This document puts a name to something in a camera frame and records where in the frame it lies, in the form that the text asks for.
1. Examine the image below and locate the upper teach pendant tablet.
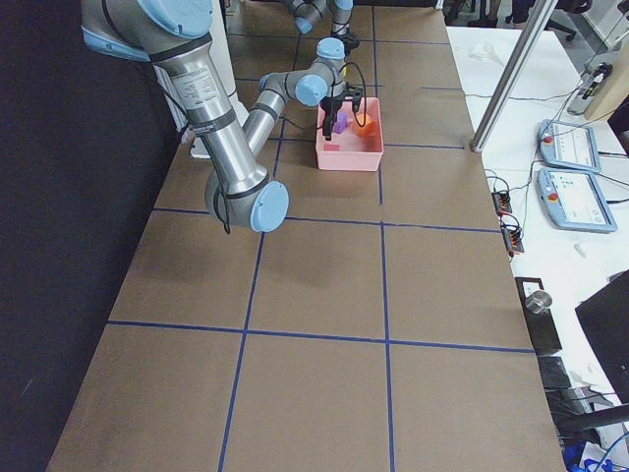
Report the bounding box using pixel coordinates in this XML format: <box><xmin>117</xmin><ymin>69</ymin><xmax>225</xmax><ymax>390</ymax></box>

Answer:
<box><xmin>538</xmin><ymin>119</ymin><xmax>601</xmax><ymax>173</ymax></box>

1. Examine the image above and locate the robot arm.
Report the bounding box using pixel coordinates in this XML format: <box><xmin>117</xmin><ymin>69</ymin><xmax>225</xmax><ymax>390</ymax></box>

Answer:
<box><xmin>282</xmin><ymin>0</ymin><xmax>360</xmax><ymax>55</ymax></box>
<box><xmin>81</xmin><ymin>1</ymin><xmax>364</xmax><ymax>233</ymax></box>

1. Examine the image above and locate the aluminium frame post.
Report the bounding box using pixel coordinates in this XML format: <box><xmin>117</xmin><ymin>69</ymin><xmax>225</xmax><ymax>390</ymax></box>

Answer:
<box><xmin>470</xmin><ymin>0</ymin><xmax>557</xmax><ymax>153</ymax></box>

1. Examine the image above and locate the lower teach pendant tablet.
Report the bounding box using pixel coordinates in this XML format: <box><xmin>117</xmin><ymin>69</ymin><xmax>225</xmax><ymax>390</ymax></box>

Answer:
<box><xmin>537</xmin><ymin>167</ymin><xmax>617</xmax><ymax>234</ymax></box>

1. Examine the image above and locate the purple foam block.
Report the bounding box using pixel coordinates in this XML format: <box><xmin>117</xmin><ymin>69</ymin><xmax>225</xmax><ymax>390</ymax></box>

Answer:
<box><xmin>332</xmin><ymin>112</ymin><xmax>348</xmax><ymax>135</ymax></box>

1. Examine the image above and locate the orange connector box lower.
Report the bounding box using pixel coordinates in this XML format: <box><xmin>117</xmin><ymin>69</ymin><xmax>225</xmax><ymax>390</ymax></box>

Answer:
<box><xmin>500</xmin><ymin>223</ymin><xmax>525</xmax><ymax>257</ymax></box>

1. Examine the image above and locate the pink plastic bin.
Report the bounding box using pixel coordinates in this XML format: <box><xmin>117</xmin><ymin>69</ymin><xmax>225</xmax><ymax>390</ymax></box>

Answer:
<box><xmin>315</xmin><ymin>97</ymin><xmax>384</xmax><ymax>171</ymax></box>

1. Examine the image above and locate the orange foam block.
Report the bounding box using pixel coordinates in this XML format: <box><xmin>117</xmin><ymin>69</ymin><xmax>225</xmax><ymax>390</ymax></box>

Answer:
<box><xmin>352</xmin><ymin>113</ymin><xmax>377</xmax><ymax>138</ymax></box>

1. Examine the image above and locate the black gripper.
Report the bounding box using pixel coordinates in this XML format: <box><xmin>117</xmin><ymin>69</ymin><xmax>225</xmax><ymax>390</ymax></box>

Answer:
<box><xmin>331</xmin><ymin>23</ymin><xmax>360</xmax><ymax>52</ymax></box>
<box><xmin>319</xmin><ymin>84</ymin><xmax>365</xmax><ymax>141</ymax></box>

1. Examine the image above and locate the teach pendant tablet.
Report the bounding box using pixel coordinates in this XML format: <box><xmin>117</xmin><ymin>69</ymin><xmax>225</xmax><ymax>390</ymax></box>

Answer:
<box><xmin>537</xmin><ymin>167</ymin><xmax>617</xmax><ymax>234</ymax></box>
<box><xmin>538</xmin><ymin>119</ymin><xmax>601</xmax><ymax>173</ymax></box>

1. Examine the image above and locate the metal cylinder weight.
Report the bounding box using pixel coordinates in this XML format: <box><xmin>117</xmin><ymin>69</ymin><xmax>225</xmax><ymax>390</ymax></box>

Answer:
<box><xmin>524</xmin><ymin>290</ymin><xmax>552</xmax><ymax>315</ymax></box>

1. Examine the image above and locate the white camera mast post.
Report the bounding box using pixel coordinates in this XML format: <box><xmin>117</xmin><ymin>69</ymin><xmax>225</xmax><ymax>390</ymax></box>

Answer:
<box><xmin>172</xmin><ymin>1</ymin><xmax>256</xmax><ymax>166</ymax></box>

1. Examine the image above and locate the orange connector box upper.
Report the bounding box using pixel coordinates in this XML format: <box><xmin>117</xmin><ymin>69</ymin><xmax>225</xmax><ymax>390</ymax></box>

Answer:
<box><xmin>491</xmin><ymin>190</ymin><xmax>512</xmax><ymax>215</ymax></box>

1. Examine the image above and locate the orange connector box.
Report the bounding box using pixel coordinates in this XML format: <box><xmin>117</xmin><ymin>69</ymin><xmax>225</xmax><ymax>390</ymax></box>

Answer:
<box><xmin>500</xmin><ymin>223</ymin><xmax>525</xmax><ymax>257</ymax></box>
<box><xmin>491</xmin><ymin>190</ymin><xmax>512</xmax><ymax>215</ymax></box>

